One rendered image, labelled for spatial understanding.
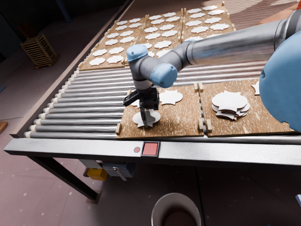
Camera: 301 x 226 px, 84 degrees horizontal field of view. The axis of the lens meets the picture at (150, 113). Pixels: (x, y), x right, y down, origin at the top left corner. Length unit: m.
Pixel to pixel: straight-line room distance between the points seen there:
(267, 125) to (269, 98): 0.56
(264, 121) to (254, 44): 0.47
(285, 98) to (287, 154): 0.55
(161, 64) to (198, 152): 0.40
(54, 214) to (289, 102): 1.96
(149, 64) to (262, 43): 0.29
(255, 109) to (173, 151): 0.42
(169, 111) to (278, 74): 0.65
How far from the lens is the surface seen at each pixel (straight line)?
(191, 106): 0.87
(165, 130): 0.78
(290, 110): 0.28
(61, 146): 1.00
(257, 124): 0.83
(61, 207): 2.00
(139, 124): 0.79
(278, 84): 0.27
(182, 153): 0.73
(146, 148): 0.75
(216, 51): 0.49
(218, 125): 0.79
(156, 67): 0.52
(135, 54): 0.57
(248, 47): 0.45
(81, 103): 1.18
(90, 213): 1.82
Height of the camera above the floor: 1.55
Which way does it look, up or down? 45 degrees down
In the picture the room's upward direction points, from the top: 17 degrees counter-clockwise
